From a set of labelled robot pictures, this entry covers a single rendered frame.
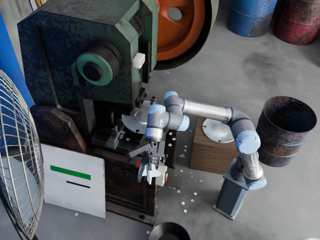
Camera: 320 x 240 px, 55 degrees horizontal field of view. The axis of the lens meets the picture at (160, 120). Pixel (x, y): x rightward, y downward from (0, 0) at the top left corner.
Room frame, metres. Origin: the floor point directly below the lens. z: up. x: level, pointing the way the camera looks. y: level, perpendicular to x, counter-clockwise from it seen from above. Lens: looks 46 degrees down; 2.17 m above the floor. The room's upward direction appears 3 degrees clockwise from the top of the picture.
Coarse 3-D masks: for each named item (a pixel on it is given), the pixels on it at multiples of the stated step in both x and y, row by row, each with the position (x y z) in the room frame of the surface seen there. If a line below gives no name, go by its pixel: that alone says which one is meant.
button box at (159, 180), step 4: (160, 168) 1.07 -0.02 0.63; (164, 168) 1.07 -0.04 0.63; (160, 172) 1.04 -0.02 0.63; (164, 172) 1.04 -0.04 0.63; (160, 176) 1.03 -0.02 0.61; (156, 180) 1.03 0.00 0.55; (160, 180) 1.03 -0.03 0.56; (164, 180) 1.06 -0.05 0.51; (156, 184) 1.03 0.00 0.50; (160, 184) 1.03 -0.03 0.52; (112, 188) 1.13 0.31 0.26; (128, 192) 1.09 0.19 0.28; (148, 196) 1.05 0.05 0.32; (152, 196) 1.04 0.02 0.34
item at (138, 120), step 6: (144, 102) 1.48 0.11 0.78; (150, 102) 1.48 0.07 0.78; (138, 108) 1.42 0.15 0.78; (144, 108) 1.43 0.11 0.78; (132, 114) 1.36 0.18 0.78; (138, 114) 1.36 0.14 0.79; (144, 114) 1.36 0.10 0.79; (126, 120) 1.31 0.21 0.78; (132, 120) 1.31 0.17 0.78; (138, 120) 1.31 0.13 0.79; (144, 120) 1.31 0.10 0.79; (126, 126) 1.25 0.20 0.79; (132, 126) 1.26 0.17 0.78; (138, 126) 1.26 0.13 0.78; (144, 126) 1.27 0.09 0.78; (138, 132) 1.21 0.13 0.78; (144, 132) 1.21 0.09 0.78
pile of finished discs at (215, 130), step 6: (210, 120) 1.76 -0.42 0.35; (216, 120) 1.77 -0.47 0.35; (210, 126) 1.70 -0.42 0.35; (216, 126) 1.70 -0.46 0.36; (222, 126) 1.70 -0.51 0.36; (228, 126) 1.71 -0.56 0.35; (204, 132) 1.63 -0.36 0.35; (210, 132) 1.63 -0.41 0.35; (216, 132) 1.63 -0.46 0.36; (222, 132) 1.63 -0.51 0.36; (228, 132) 1.64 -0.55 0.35; (210, 138) 1.57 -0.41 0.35; (216, 138) 1.57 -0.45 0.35; (222, 138) 1.58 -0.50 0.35; (228, 138) 1.58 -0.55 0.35
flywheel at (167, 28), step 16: (160, 0) 1.71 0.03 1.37; (176, 0) 1.69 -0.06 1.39; (192, 0) 1.66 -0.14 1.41; (208, 0) 1.69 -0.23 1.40; (160, 16) 1.71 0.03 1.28; (192, 16) 1.66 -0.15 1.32; (160, 32) 1.71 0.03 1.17; (176, 32) 1.68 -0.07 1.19; (192, 32) 1.62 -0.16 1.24; (160, 48) 1.70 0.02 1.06; (176, 48) 1.64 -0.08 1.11
